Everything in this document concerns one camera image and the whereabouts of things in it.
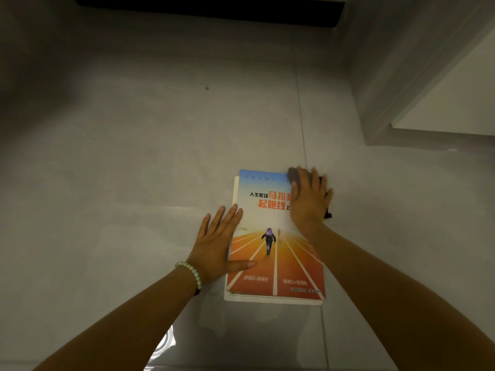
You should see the person's right forearm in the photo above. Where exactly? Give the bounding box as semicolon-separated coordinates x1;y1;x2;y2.
303;222;495;371

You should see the dark grey cloth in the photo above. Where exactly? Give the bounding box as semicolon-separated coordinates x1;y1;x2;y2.
286;167;333;220

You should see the pale green beaded bracelet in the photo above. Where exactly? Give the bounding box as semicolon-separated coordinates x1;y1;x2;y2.
174;261;202;292

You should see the black furniture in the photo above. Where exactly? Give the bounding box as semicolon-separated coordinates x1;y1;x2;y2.
73;0;346;28

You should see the grey door frame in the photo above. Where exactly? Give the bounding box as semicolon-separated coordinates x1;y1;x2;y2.
336;0;495;148

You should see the person's left hand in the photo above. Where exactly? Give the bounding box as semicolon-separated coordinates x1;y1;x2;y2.
187;204;257;285

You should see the orange and blue cover book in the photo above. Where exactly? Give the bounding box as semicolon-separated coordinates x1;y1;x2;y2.
226;169;326;300

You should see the person's right hand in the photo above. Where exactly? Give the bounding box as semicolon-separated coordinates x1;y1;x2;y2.
289;167;334;229

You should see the person's left forearm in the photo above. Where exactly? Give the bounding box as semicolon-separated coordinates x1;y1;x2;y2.
33;266;199;371

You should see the white door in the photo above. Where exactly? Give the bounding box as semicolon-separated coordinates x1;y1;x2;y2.
391;29;495;137

